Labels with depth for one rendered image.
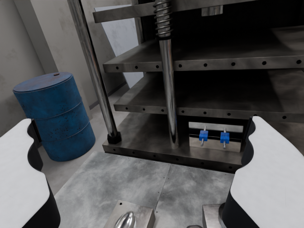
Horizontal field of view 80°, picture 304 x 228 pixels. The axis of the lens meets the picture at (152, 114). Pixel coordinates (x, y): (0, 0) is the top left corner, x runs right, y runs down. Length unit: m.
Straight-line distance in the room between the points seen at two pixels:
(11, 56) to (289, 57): 2.78
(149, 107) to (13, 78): 2.16
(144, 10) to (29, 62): 2.29
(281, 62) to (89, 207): 1.00
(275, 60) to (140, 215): 0.79
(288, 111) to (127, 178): 0.82
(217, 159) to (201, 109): 0.28
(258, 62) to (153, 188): 0.71
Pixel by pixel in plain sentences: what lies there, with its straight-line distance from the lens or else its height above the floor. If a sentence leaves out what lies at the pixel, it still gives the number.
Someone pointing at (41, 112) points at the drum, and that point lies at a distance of 2.28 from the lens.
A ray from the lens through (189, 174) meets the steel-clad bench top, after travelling 0.95.
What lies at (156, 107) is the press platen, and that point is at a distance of 1.03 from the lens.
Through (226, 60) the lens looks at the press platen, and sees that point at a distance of 0.88.
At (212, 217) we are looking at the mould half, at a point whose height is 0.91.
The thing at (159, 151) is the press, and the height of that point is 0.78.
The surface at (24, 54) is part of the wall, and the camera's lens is 3.00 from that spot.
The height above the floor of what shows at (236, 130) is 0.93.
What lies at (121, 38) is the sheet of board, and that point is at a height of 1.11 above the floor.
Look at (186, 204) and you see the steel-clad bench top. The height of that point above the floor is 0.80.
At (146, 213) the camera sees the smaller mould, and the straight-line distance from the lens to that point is 0.77.
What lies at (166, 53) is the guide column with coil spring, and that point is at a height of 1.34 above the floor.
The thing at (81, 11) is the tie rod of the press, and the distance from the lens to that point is 1.02.
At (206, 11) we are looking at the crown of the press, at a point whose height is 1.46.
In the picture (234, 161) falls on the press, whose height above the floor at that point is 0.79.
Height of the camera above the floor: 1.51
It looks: 30 degrees down
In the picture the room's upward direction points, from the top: 9 degrees counter-clockwise
